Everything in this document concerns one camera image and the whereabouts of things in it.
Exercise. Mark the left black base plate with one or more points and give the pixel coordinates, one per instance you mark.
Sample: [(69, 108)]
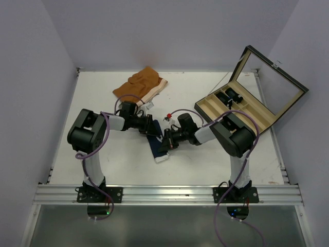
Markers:
[(100, 194)]

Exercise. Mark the rolled black underwear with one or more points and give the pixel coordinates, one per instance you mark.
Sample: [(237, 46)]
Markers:
[(229, 96)]

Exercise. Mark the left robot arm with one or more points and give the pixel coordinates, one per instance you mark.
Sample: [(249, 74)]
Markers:
[(90, 131)]

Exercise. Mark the black compartment storage box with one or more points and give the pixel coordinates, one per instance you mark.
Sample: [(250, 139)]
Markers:
[(268, 91)]

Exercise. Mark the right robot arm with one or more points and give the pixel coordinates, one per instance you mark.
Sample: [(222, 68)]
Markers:
[(236, 132)]

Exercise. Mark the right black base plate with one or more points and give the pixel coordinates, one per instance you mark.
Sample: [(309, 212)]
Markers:
[(235, 195)]

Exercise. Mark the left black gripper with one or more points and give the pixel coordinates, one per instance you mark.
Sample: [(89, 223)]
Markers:
[(147, 121)]

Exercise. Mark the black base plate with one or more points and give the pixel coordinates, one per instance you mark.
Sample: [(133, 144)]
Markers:
[(100, 194), (235, 195)]

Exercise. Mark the orange brown underwear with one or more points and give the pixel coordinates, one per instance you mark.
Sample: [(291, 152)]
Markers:
[(145, 84)]

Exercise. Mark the grey underwear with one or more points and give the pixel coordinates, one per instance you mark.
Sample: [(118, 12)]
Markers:
[(143, 108)]

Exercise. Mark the aluminium mounting rail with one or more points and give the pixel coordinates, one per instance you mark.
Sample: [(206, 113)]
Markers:
[(207, 195)]

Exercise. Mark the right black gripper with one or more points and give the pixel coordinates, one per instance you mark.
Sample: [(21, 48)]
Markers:
[(168, 142)]

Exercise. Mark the navy blue underwear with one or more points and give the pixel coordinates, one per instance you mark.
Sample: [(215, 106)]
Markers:
[(155, 143)]

